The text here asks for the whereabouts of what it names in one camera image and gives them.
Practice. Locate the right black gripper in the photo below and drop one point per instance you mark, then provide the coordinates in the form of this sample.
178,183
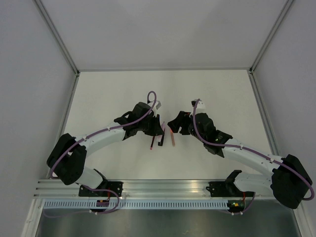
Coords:
182,119

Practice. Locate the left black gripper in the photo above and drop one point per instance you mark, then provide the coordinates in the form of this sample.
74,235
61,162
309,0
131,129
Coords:
156,130

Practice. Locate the orange highlighter pen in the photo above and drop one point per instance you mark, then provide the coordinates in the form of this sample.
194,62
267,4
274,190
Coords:
172,138

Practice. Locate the black purple-tipped marker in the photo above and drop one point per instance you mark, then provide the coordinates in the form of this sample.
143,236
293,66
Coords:
160,140

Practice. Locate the red pen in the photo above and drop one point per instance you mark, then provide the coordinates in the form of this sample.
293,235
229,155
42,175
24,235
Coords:
152,142

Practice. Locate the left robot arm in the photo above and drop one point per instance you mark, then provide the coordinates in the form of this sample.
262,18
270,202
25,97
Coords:
67,159

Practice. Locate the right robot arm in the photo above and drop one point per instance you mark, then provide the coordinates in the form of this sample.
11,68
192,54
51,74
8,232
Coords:
283,177

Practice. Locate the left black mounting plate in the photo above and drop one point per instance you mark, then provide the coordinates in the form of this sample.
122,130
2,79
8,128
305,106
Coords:
104,190

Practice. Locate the black mounting plate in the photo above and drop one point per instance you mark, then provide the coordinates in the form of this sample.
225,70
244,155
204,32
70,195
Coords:
221,189
104,190

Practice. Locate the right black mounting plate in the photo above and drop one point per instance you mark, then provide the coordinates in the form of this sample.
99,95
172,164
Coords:
221,189

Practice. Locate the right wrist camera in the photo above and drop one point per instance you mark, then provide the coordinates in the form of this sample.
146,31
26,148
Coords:
198,105

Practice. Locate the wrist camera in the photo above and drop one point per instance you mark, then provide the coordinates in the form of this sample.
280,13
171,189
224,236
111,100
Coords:
157,105
198,105

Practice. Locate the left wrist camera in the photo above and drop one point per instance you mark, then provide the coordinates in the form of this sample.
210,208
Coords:
157,105

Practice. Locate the white slotted cable duct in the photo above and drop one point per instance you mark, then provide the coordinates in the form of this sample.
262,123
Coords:
138,204

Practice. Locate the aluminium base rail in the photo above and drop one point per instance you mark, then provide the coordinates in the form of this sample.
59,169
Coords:
134,189

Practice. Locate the right aluminium frame post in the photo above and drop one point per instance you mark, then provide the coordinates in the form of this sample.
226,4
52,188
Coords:
281,17

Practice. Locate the aluminium frame post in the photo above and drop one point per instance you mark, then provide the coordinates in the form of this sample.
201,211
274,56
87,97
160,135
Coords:
281,17
52,28

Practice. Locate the left aluminium frame post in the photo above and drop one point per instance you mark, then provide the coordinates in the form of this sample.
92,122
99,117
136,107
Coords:
52,28

